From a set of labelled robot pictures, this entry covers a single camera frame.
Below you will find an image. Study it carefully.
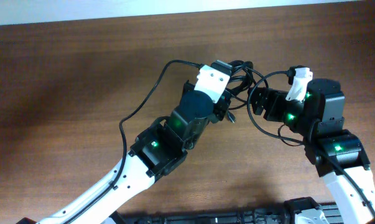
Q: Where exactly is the black usb cable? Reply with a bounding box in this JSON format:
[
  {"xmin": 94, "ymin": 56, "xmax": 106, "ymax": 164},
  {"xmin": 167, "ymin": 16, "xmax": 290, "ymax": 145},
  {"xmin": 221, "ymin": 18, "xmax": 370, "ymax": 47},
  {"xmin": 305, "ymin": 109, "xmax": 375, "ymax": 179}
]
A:
[{"xmin": 224, "ymin": 60, "xmax": 271, "ymax": 124}]

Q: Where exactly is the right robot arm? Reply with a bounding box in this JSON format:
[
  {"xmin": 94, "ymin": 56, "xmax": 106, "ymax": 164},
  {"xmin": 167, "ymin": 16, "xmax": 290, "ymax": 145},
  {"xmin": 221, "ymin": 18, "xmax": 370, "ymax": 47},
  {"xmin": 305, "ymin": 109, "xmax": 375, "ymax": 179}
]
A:
[{"xmin": 248, "ymin": 78, "xmax": 375, "ymax": 223}]

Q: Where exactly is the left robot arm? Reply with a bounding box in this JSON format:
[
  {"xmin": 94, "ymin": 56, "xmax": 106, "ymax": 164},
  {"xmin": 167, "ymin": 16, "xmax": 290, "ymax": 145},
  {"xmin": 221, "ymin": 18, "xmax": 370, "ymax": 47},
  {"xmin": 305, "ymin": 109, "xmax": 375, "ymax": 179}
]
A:
[{"xmin": 40, "ymin": 78, "xmax": 230, "ymax": 223}]

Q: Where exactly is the right camera cable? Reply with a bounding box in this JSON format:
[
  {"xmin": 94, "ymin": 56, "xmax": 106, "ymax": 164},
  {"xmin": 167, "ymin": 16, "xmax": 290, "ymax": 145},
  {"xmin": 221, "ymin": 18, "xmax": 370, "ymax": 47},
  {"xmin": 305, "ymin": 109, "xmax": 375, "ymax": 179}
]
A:
[{"xmin": 246, "ymin": 70, "xmax": 375, "ymax": 218}]

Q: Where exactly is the camera cable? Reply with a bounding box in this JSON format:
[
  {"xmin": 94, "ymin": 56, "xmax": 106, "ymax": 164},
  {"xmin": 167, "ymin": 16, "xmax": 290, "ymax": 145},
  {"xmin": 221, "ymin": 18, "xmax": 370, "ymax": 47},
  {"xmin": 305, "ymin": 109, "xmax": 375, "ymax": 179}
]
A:
[
  {"xmin": 62, "ymin": 59, "xmax": 203, "ymax": 224},
  {"xmin": 246, "ymin": 70, "xmax": 375, "ymax": 218}
]

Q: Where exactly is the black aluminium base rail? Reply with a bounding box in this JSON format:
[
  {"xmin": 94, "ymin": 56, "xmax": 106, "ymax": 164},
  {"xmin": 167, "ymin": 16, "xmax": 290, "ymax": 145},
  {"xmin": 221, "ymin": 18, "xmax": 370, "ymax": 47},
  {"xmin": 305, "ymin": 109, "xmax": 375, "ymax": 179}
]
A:
[{"xmin": 104, "ymin": 197, "xmax": 343, "ymax": 224}]

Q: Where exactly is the left camera cable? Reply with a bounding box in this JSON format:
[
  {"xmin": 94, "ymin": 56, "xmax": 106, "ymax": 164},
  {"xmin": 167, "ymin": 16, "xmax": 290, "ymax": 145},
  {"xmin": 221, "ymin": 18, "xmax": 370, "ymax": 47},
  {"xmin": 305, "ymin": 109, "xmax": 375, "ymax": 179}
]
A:
[{"xmin": 62, "ymin": 59, "xmax": 203, "ymax": 224}]

